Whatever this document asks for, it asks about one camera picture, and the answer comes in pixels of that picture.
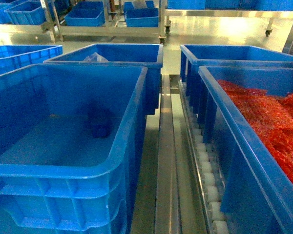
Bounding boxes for blue block part with knob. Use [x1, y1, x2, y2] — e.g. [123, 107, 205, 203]
[87, 102, 113, 138]

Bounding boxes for empty blue plastic bin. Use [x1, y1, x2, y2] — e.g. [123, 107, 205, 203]
[0, 64, 147, 234]

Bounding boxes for blue bin far left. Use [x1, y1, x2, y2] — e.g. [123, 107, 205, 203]
[0, 45, 63, 75]

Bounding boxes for background steel cart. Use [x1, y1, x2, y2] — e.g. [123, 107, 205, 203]
[38, 0, 169, 44]

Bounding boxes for blue bin behind empty bin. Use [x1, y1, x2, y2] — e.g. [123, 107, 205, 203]
[44, 43, 164, 115]

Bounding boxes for red plastic bags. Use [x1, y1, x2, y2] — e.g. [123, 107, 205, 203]
[218, 80, 293, 184]

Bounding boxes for stainless steel flow rack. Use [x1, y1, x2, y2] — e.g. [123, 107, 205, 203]
[131, 74, 229, 234]

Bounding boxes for blue bin with red bags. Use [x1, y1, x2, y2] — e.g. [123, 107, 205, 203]
[199, 66, 293, 234]

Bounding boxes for blue bin on background cart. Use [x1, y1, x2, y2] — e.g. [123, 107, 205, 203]
[64, 1, 105, 27]

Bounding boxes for blue bin behind red bin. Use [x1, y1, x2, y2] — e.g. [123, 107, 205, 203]
[180, 44, 293, 114]

